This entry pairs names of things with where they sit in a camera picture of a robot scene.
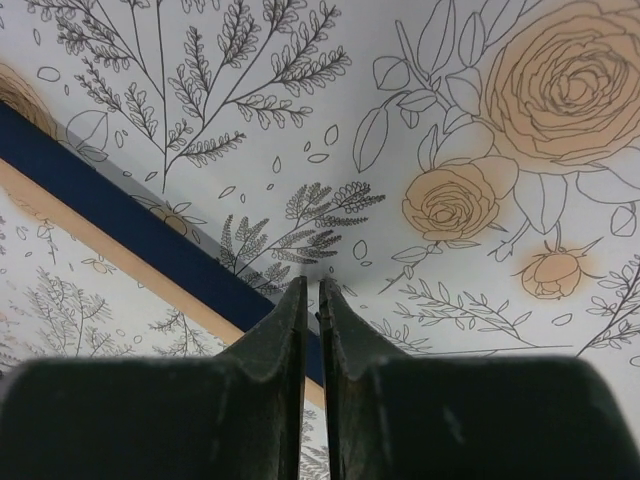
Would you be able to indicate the wooden picture frame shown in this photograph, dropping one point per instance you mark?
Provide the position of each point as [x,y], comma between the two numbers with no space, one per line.
[52,181]

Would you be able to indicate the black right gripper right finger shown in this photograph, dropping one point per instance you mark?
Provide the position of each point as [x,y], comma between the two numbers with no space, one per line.
[391,415]

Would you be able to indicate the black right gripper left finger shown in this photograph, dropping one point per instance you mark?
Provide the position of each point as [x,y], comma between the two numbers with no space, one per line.
[235,415]

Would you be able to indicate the floral patterned table mat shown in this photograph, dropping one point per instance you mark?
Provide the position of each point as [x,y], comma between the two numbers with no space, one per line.
[465,172]

